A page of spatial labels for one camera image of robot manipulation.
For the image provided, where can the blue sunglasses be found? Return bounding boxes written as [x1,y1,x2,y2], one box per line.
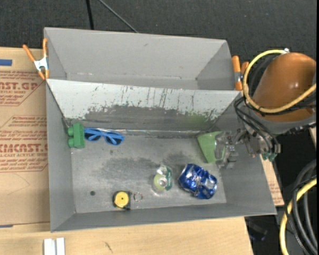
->
[83,127,125,146]

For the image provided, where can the light green cup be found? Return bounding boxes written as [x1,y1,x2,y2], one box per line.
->
[196,131,225,164]

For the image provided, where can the grey metal bin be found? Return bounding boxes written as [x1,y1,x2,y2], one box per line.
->
[43,27,278,233]

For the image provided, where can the brown cardboard board red print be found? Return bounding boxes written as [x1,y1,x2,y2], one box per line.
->
[0,46,285,229]

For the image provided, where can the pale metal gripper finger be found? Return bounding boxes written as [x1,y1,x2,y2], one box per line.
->
[215,145,240,170]
[216,131,239,146]

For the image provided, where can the clear plastic bottle green label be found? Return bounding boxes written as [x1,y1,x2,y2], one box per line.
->
[151,164,174,195]

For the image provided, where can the crushed blue can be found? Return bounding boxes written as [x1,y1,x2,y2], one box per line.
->
[178,163,218,200]

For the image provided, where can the green toy brick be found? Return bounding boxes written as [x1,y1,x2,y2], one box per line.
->
[67,123,85,149]

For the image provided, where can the yellow tape measure with ring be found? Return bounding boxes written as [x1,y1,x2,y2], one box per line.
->
[112,191,144,210]

